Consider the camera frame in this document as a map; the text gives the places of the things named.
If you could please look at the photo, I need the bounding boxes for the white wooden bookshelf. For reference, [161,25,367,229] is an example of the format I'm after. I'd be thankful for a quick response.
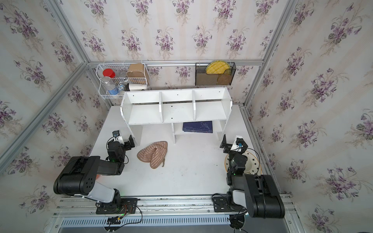
[120,87,233,146]

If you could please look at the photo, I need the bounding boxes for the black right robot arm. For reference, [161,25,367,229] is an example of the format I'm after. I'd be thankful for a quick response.
[220,136,286,218]

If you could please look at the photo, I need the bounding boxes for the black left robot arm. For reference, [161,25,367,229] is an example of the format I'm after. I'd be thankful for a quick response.
[53,135,135,204]

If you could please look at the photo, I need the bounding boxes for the dark blue book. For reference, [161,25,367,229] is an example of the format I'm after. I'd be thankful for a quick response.
[182,121,213,134]

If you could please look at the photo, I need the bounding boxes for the star patterned plate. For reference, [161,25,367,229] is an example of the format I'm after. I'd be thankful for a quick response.
[224,150,262,176]

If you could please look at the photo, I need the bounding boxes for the white paper roll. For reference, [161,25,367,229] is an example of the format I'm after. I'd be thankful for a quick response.
[125,83,148,91]

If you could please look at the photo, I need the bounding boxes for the clear plastic bottle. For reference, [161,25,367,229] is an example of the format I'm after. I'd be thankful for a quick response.
[101,76,119,95]

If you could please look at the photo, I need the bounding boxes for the round brown woven coaster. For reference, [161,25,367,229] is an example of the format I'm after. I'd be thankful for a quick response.
[217,74,233,85]

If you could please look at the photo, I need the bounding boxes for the brown cardboard box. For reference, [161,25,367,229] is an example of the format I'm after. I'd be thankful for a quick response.
[126,63,147,85]

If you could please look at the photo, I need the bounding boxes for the black mesh basket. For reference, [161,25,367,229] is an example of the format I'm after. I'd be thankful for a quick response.
[195,62,237,86]

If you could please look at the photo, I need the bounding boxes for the red lid jar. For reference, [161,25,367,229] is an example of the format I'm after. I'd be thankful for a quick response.
[103,69,116,78]

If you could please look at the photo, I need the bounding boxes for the yellow woven mat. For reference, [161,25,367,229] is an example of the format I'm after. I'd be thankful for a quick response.
[206,60,230,75]

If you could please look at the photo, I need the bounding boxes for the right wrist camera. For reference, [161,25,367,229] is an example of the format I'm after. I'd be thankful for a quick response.
[230,136,248,154]

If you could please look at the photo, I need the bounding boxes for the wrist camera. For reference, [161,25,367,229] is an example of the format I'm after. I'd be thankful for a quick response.
[230,136,248,154]
[112,130,124,144]

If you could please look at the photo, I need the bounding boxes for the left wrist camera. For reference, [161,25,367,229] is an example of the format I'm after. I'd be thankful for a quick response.
[112,130,124,144]

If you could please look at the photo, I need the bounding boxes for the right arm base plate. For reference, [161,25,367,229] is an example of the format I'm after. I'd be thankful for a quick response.
[211,194,247,213]

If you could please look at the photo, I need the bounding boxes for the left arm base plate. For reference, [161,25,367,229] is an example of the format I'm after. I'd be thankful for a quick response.
[96,198,139,215]

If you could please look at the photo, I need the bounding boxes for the white wire basket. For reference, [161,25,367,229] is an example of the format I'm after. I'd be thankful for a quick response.
[95,63,150,99]

